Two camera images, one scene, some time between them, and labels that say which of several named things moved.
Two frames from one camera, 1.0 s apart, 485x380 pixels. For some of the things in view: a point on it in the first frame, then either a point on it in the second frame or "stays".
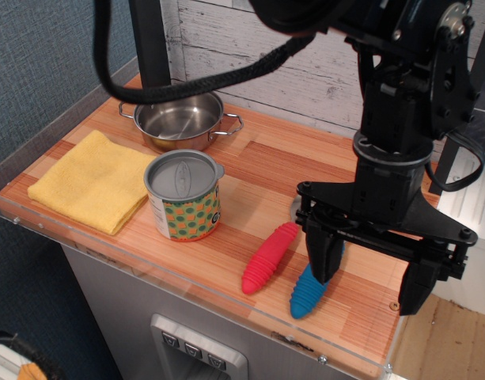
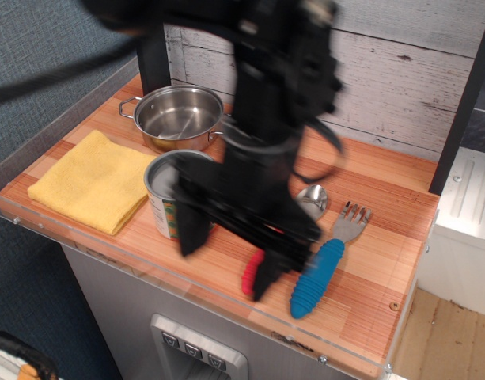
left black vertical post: [150, 43] stays
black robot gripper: [384, 210] to [250, 187]
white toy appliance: [474, 208] stays
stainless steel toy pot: [181, 123] stays
